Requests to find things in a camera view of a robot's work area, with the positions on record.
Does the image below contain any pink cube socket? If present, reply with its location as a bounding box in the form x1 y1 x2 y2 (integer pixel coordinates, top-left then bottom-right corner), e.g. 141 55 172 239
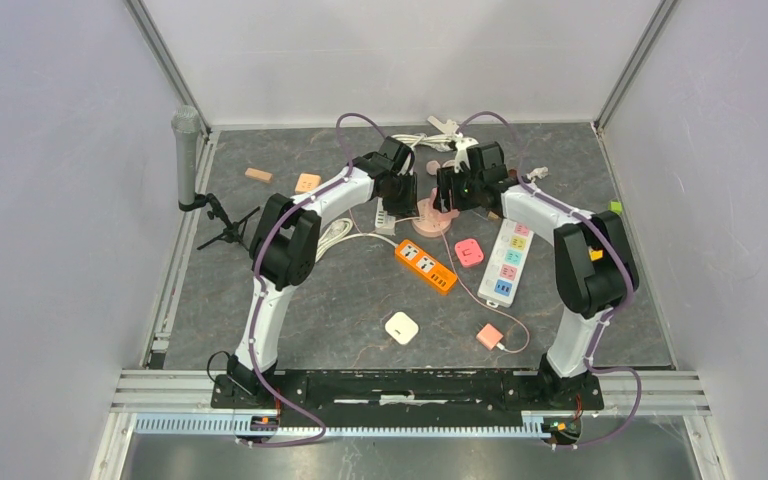
429 187 460 220

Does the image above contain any green cube block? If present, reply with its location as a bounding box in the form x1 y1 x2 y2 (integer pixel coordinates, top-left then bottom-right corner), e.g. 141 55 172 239
609 201 623 215

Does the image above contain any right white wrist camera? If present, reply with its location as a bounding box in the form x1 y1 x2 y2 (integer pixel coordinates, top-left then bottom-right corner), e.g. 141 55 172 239
453 137 479 171

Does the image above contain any black tripod stand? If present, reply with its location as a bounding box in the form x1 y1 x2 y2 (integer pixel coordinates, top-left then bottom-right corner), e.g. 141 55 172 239
178 193 261 251

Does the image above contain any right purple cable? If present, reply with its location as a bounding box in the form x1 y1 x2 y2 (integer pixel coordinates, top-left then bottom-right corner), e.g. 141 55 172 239
458 109 644 449

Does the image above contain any wooden block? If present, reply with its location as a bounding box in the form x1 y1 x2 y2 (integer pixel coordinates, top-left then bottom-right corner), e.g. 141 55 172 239
244 168 274 184

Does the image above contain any small white power strip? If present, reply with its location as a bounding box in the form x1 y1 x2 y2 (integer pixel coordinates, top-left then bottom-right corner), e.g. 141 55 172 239
374 200 397 236

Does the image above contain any beige cube socket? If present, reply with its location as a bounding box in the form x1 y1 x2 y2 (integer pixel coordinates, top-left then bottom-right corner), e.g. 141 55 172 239
294 173 322 194

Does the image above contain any orange power strip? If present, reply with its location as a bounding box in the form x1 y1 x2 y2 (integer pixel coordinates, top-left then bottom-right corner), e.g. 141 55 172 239
394 239 457 296

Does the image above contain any pink charger plug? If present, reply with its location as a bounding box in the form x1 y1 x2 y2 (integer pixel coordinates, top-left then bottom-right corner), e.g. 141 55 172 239
476 323 504 350

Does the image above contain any white cord with plug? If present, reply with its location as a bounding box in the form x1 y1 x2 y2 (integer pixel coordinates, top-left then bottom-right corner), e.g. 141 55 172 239
397 115 467 152

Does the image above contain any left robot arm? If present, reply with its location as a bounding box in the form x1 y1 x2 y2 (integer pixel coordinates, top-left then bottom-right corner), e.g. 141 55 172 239
227 137 417 408

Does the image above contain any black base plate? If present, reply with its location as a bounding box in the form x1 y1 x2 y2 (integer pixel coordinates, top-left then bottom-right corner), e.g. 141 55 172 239
211 368 604 429

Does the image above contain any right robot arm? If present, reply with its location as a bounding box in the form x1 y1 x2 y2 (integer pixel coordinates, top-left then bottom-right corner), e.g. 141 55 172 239
433 142 639 408

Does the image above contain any pink adapter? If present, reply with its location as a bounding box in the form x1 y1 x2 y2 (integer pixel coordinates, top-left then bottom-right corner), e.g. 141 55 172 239
454 238 485 268

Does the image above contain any white square adapter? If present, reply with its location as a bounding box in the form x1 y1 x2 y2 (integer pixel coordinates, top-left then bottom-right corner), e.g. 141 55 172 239
384 311 420 345

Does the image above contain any grey microphone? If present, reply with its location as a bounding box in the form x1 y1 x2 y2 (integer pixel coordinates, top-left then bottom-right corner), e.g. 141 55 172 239
171 105 201 211

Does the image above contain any pink round base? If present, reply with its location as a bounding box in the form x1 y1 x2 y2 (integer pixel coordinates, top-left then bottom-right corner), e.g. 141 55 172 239
411 198 459 238

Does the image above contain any long white power strip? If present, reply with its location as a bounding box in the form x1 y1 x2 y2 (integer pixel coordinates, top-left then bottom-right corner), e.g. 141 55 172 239
477 219 534 308

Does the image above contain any white cable duct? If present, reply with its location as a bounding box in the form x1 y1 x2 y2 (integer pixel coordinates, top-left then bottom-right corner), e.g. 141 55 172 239
133 410 597 439

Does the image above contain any white coiled power cord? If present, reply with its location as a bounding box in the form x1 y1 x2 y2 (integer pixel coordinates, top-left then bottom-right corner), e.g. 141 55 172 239
316 218 399 264

